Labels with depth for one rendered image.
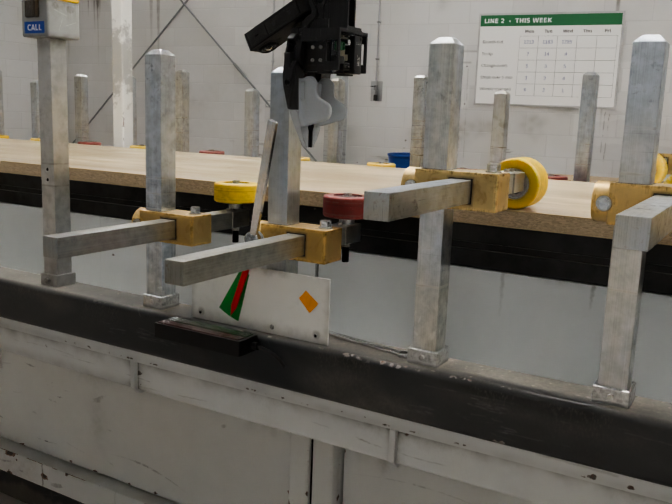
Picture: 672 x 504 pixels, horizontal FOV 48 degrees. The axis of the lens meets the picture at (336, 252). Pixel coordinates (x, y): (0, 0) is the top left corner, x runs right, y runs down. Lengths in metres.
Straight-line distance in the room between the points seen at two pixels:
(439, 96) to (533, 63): 7.27
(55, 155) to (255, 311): 0.51
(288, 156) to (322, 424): 0.42
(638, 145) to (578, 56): 7.27
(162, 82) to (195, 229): 0.24
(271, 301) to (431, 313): 0.26
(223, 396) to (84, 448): 0.73
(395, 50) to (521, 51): 1.40
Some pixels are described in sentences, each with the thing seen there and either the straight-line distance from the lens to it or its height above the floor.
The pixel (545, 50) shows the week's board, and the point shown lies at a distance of 8.27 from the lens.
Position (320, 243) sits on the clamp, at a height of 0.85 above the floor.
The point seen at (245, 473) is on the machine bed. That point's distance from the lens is 1.66.
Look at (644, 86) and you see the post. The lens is 0.95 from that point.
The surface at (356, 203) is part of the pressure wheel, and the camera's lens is 1.21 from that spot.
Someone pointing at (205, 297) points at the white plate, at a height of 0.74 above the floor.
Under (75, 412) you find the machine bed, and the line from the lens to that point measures 1.97.
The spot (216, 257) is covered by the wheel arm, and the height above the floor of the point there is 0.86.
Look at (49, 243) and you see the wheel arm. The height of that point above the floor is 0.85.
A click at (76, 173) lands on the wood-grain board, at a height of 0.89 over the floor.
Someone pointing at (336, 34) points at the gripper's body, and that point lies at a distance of 0.97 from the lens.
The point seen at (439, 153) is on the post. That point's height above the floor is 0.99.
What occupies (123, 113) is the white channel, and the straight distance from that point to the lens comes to 2.72.
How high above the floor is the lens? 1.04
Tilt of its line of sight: 10 degrees down
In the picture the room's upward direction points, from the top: 2 degrees clockwise
